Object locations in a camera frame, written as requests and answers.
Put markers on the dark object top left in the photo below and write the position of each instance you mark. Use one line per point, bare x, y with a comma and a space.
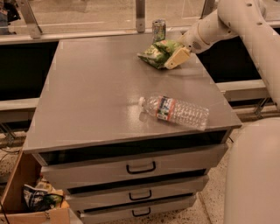
8, 13

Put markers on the right metal railing post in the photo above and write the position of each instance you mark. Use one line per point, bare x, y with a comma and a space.
208, 7

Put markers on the top grey drawer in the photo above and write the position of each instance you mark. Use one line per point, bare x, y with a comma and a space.
114, 169

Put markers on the grey drawer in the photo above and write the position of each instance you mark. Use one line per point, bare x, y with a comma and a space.
138, 210
114, 169
136, 193

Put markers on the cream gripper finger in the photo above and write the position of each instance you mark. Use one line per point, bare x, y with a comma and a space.
179, 57

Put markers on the middle grey drawer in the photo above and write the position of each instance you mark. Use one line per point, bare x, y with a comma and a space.
136, 193

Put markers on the silver redbull can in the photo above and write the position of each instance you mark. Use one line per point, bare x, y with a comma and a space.
158, 30

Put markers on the clear plastic water bottle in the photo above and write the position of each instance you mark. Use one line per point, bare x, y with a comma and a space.
175, 111

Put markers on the left metal railing post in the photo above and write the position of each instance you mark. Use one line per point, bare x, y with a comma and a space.
29, 18

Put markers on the green jalapeno chip bag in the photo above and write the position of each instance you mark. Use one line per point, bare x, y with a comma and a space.
159, 53

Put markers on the bottom grey drawer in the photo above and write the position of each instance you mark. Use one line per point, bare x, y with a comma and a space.
138, 210

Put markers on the middle metal railing post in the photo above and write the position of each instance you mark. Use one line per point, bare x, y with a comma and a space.
140, 16

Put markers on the grey drawer cabinet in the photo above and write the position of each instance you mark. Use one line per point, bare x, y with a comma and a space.
88, 108

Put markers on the crumpled snack bags in box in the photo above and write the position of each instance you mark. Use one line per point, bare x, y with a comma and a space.
43, 196

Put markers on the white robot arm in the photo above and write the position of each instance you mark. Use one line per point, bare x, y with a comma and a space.
252, 189

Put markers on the cardboard box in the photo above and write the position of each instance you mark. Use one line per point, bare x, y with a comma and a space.
13, 207

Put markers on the metal railing post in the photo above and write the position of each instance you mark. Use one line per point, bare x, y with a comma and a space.
208, 7
29, 18
140, 16

